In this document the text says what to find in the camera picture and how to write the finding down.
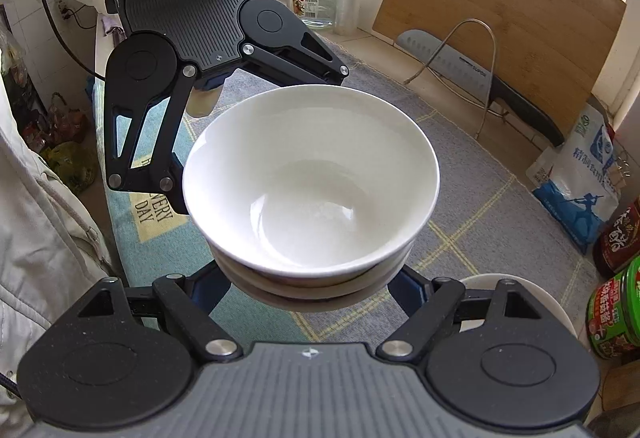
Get white bowl pink flowers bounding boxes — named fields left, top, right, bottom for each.
left=218, top=256, right=407, bottom=312

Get bamboo cutting board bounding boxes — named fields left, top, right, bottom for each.
left=373, top=0, right=626, bottom=134

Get stack of white plates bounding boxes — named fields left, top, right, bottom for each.
left=461, top=273, right=578, bottom=338

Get grey checked dish mat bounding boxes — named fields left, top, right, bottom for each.
left=182, top=37, right=601, bottom=344

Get teal printed mat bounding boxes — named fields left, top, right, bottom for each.
left=105, top=70, right=312, bottom=347

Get white blue salt bag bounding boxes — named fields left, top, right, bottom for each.
left=526, top=104, right=620, bottom=253

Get steel knife with black handle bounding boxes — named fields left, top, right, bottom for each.
left=396, top=30, right=564, bottom=146

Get white floral bowl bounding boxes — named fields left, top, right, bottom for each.
left=209, top=241, right=414, bottom=293
left=182, top=85, right=440, bottom=279

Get dark vinegar bottle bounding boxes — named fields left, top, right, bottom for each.
left=592, top=198, right=640, bottom=279

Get green lidded sauce jar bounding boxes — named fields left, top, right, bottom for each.
left=586, top=257, right=639, bottom=359

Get steel wire rack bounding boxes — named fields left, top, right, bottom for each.
left=395, top=18, right=497, bottom=139

